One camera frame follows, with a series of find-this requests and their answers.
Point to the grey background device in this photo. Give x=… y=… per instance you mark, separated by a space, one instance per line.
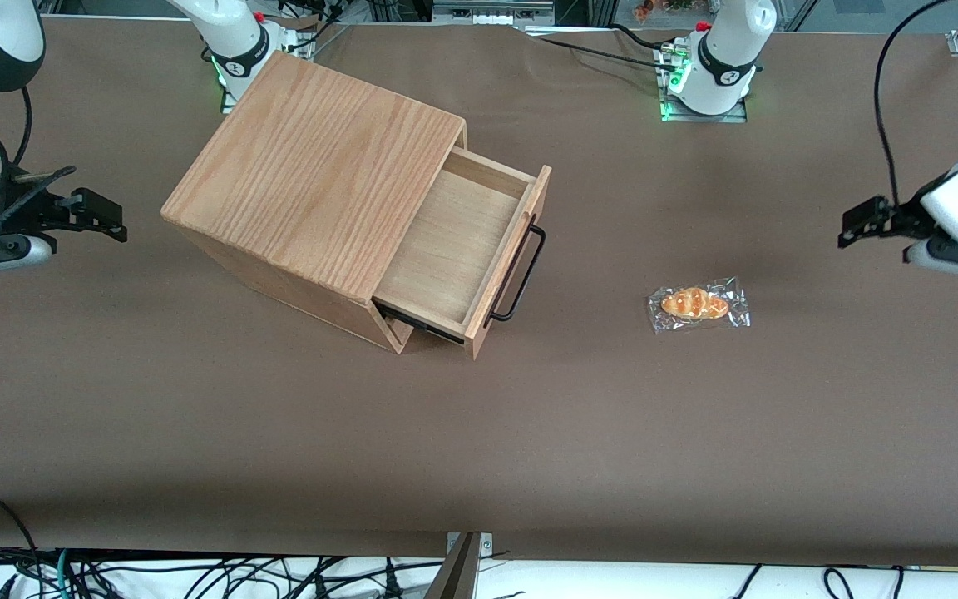
x=491 y=10

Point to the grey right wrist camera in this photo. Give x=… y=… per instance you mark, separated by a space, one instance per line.
x=5 y=254

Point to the brown table cover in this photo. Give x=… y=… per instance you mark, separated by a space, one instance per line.
x=529 y=433

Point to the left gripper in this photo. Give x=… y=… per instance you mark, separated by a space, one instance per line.
x=897 y=218

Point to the plastic-wrapped orange bread roll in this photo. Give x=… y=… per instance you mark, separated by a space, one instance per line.
x=695 y=304

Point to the wooden drawer cabinet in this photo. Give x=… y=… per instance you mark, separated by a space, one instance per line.
x=313 y=175

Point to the small orange toy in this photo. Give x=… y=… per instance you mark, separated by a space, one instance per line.
x=647 y=8

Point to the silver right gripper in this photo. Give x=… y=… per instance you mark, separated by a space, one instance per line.
x=32 y=211

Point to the grey metal bracket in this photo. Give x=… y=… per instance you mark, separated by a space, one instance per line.
x=458 y=574

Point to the wooden drawer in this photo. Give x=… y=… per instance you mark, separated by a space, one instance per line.
x=454 y=241

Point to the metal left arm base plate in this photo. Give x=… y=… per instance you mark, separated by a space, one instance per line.
x=737 y=117

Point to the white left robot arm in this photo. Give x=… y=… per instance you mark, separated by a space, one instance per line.
x=724 y=58

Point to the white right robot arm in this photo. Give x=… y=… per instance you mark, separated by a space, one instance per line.
x=229 y=33

